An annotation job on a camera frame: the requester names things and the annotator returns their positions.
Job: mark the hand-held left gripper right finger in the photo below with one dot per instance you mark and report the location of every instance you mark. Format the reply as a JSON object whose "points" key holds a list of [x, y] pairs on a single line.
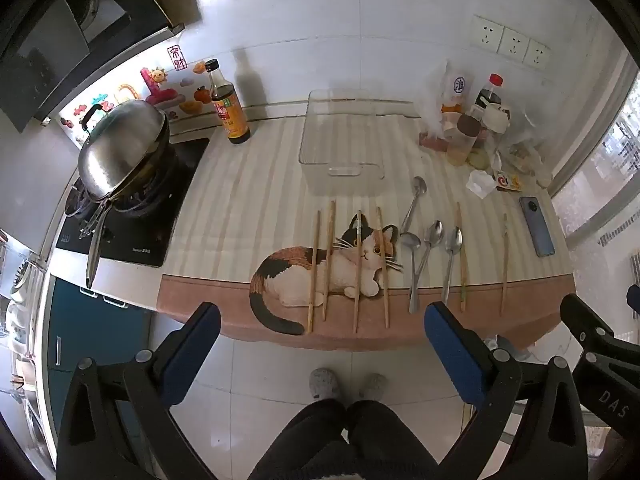
{"points": [[452, 355]]}

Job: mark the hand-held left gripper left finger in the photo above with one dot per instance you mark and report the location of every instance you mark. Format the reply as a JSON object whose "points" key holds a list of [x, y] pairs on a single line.
{"points": [[192, 350]]}

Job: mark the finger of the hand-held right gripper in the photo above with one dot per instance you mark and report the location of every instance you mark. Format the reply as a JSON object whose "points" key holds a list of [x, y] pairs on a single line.
{"points": [[607, 390], [587, 322]]}

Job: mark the wooden chopstick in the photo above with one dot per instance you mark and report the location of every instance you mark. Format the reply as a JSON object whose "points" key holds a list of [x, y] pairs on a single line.
{"points": [[382, 265], [461, 260], [328, 260], [314, 270], [505, 265], [358, 270]]}

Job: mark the metal spoon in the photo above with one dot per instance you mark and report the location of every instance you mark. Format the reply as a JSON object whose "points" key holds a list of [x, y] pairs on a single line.
{"points": [[455, 241], [410, 242], [418, 187], [434, 234]]}

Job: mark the clear plastic container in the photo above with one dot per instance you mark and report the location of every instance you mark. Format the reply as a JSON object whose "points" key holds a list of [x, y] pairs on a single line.
{"points": [[345, 135]]}

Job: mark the blue kitchen cabinet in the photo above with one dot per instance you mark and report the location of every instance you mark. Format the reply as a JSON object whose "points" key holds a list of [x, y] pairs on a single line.
{"points": [[95, 330]]}

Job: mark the blue smartphone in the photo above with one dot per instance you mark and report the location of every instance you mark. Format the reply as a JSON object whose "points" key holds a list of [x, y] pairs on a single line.
{"points": [[537, 227]]}

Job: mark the black gas stove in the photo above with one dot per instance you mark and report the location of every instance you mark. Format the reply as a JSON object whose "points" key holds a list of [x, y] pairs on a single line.
{"points": [[150, 230]]}

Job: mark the person's legs in black pants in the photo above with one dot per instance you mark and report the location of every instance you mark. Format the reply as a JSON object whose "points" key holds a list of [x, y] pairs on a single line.
{"points": [[345, 445]]}

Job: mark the small colourful box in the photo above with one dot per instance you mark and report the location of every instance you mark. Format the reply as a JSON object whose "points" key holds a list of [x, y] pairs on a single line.
{"points": [[507, 181]]}

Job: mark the white paper packet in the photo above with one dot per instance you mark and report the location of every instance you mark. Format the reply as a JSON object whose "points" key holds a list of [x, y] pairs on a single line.
{"points": [[481, 185]]}

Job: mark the cat print table mat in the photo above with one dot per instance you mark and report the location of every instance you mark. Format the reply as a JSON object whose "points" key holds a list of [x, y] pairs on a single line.
{"points": [[250, 185]]}

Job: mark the metal dish rack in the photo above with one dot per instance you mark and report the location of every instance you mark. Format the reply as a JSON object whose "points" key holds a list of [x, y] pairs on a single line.
{"points": [[17, 310]]}

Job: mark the steel wok lid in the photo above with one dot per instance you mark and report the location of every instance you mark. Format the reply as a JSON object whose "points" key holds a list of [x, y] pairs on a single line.
{"points": [[122, 145]]}

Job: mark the jar with brown lid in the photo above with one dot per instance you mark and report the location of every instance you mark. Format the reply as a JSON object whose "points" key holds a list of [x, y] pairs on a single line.
{"points": [[465, 132]]}

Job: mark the dark sauce bottle orange label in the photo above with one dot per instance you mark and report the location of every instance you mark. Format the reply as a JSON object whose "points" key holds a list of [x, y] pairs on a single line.
{"points": [[227, 110]]}

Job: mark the clear bag with round label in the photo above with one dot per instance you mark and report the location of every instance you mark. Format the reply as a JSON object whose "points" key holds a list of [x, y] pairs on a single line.
{"points": [[450, 90]]}

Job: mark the black range hood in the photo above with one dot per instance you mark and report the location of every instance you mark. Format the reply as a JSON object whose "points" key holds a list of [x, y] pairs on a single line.
{"points": [[55, 25]]}

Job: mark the window with grey frame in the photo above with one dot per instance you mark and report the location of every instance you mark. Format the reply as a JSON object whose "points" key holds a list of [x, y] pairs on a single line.
{"points": [[600, 160]]}

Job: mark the colourful wall stickers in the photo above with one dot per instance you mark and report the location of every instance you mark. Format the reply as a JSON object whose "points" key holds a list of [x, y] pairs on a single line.
{"points": [[157, 85]]}

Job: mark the white wall socket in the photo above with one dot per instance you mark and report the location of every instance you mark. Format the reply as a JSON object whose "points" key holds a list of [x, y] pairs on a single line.
{"points": [[514, 46], [486, 35], [537, 55]]}

